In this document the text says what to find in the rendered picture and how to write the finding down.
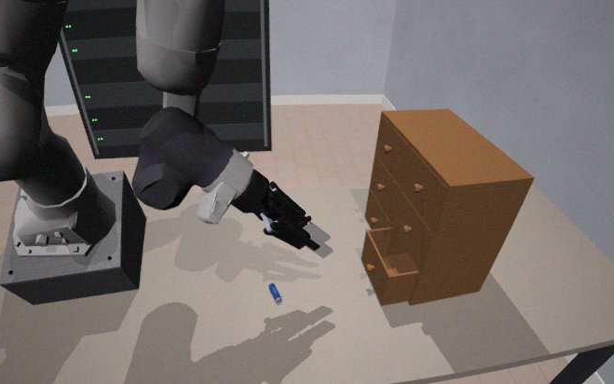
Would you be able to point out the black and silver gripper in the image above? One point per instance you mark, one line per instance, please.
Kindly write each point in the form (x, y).
(284, 219)

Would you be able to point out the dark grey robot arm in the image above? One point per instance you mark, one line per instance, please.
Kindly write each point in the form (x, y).
(177, 47)

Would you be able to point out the brown wooden chest of drawers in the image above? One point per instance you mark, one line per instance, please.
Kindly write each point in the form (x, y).
(485, 191)

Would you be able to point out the blue aa battery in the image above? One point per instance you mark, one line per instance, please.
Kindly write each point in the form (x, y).
(275, 292)

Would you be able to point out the brown wooden drawer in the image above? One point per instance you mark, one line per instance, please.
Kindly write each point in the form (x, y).
(416, 235)
(389, 288)
(392, 148)
(375, 215)
(428, 190)
(387, 189)

